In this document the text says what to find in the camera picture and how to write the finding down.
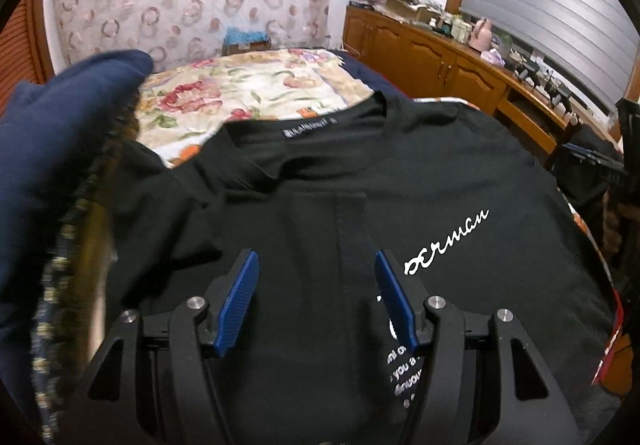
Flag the black printed t-shirt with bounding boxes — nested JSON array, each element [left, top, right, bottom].
[[106, 94, 620, 444]]

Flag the red blanket edge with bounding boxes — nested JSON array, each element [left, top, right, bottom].
[[590, 285, 634, 399]]

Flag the pink kettle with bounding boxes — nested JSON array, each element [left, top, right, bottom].
[[468, 18, 492, 53]]

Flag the floral bedspread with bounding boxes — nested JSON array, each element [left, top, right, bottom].
[[136, 48, 373, 168]]

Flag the wooden sideboard cabinet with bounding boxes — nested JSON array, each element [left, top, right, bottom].
[[343, 6, 613, 158]]

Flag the grey window blind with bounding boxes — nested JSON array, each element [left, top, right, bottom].
[[460, 0, 639, 110]]

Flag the navy blue blanket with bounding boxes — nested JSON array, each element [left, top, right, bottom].
[[332, 49, 408, 99]]

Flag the clutter pile on cabinet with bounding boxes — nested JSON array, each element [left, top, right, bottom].
[[349, 0, 444, 24]]

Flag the navy blue folded garment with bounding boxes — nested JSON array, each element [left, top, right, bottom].
[[1, 49, 153, 418]]

